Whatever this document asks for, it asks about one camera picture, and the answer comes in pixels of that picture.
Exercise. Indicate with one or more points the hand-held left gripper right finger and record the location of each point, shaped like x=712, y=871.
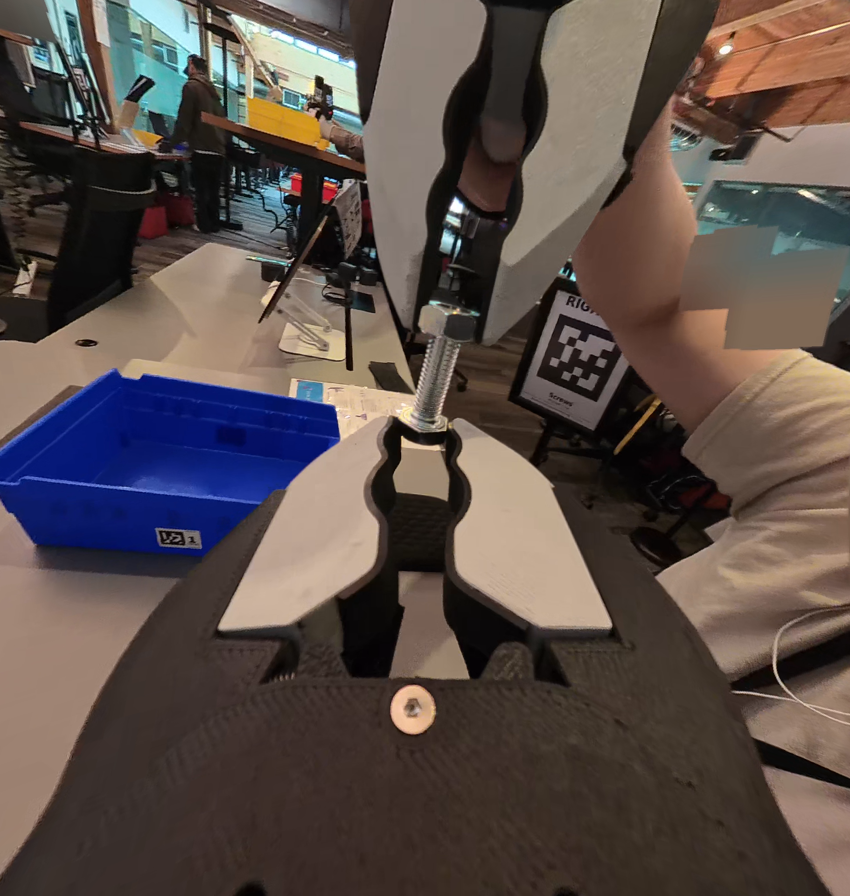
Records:
x=530, y=560

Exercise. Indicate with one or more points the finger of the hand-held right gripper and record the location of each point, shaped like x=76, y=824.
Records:
x=586, y=140
x=411, y=140

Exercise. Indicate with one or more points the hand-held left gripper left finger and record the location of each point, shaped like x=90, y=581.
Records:
x=306, y=553

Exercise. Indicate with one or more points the steel hex nut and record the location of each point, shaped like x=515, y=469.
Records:
x=425, y=422

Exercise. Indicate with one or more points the blue plastic bin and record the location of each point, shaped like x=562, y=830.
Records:
x=152, y=448

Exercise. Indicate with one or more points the steel hex bolt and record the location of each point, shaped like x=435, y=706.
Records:
x=439, y=371

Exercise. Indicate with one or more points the person's right forearm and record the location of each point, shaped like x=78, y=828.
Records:
x=642, y=245

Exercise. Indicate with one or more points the person's right hand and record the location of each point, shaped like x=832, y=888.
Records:
x=491, y=168

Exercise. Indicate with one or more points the large yellow tote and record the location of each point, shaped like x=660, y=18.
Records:
x=285, y=119

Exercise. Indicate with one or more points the wooden standing desk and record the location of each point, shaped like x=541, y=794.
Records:
x=278, y=140
x=82, y=136

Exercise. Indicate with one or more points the laminated printed sheet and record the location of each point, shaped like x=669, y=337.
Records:
x=348, y=399

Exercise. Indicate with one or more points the dark board on stand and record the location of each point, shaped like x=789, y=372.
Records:
x=295, y=266

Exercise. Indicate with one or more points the black pole stand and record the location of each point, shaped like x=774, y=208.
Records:
x=348, y=315

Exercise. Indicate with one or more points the black cloth piece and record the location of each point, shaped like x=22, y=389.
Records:
x=390, y=376

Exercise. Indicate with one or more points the black framed marker sign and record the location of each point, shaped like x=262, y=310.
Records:
x=572, y=357

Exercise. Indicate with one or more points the white tablet stand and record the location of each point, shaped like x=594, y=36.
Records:
x=313, y=336

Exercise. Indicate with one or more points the person's cream shirt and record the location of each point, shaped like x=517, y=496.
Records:
x=782, y=525

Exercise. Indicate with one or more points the red bag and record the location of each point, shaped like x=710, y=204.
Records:
x=162, y=217

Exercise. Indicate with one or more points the black office chair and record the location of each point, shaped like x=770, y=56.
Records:
x=96, y=231

